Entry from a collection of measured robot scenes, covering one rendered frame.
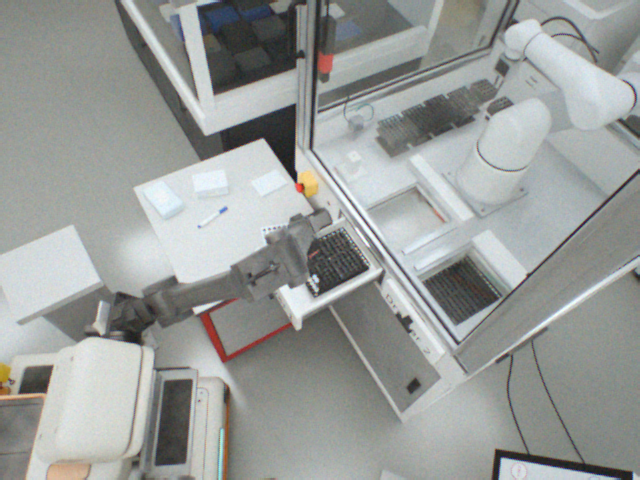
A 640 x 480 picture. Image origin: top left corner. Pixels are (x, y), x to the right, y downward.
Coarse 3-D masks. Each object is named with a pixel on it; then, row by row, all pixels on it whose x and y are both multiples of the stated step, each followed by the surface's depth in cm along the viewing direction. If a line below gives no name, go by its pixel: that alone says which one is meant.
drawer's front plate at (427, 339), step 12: (384, 288) 151; (396, 288) 145; (396, 300) 146; (396, 312) 151; (408, 312) 142; (420, 324) 139; (420, 336) 142; (432, 336) 137; (420, 348) 146; (432, 348) 138; (432, 360) 142
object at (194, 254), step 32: (224, 160) 189; (256, 160) 190; (192, 192) 180; (256, 192) 182; (288, 192) 183; (160, 224) 171; (192, 224) 172; (224, 224) 173; (256, 224) 174; (192, 256) 165; (224, 256) 166; (224, 320) 175; (256, 320) 194; (288, 320) 216; (224, 352) 208
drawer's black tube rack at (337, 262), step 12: (324, 240) 156; (336, 240) 157; (348, 240) 156; (324, 252) 153; (336, 252) 155; (348, 252) 155; (360, 252) 154; (312, 264) 153; (324, 264) 154; (336, 264) 151; (348, 264) 154; (360, 264) 154; (312, 276) 152; (324, 276) 150; (336, 276) 151; (348, 276) 149; (324, 288) 147
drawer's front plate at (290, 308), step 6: (282, 288) 143; (282, 294) 142; (288, 294) 142; (282, 300) 146; (288, 300) 141; (288, 306) 141; (294, 306) 140; (288, 312) 146; (294, 312) 139; (294, 318) 141; (300, 318) 139; (294, 324) 146; (300, 324) 143
